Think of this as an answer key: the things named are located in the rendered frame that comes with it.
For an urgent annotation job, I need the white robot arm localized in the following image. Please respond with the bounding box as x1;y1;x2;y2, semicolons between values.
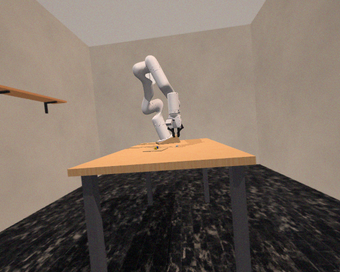
133;56;180;142

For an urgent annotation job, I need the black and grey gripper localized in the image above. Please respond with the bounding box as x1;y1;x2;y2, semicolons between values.
168;114;184;138

